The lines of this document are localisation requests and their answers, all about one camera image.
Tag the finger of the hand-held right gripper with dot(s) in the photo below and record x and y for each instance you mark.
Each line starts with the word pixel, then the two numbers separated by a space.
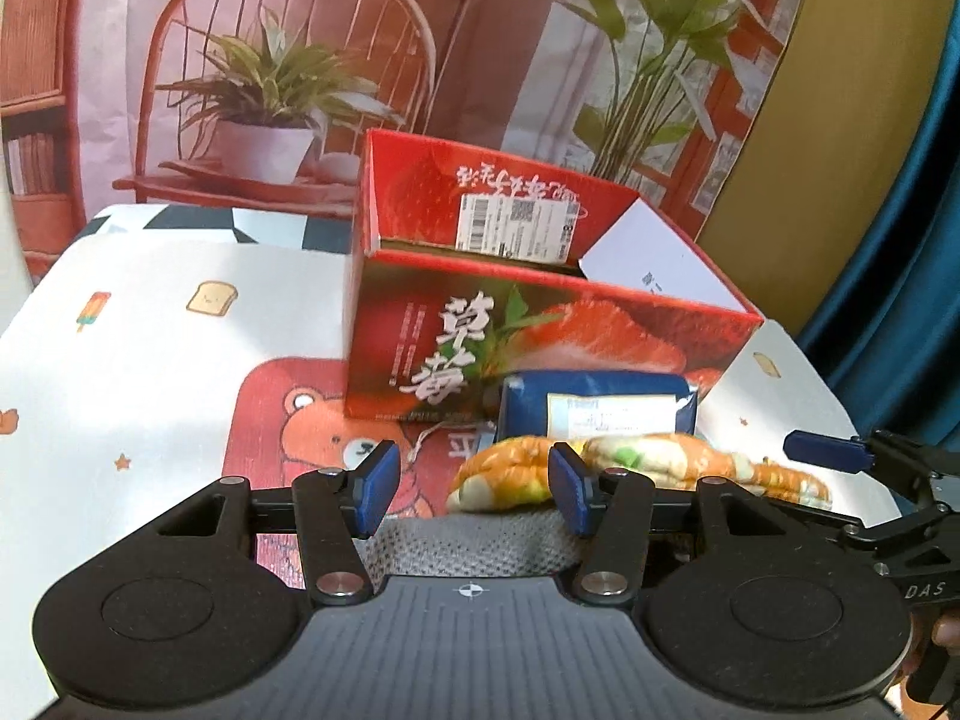
pixel 814 514
pixel 825 449

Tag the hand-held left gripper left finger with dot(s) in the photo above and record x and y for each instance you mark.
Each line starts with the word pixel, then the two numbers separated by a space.
pixel 379 489

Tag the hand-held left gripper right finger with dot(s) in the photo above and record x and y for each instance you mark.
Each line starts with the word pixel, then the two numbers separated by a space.
pixel 567 491

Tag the blue packet with white label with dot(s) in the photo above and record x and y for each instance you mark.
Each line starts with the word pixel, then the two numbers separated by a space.
pixel 600 401

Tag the grey knitted cloth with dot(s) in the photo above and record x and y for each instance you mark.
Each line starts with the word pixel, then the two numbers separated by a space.
pixel 465 544

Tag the red strawberry print cardboard box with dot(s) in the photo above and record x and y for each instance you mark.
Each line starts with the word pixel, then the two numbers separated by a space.
pixel 570 330

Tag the blue curtain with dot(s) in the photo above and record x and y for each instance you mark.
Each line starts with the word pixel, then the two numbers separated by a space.
pixel 900 225

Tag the wall poster with chair and plants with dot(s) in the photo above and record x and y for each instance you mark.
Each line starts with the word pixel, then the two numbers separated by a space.
pixel 315 52

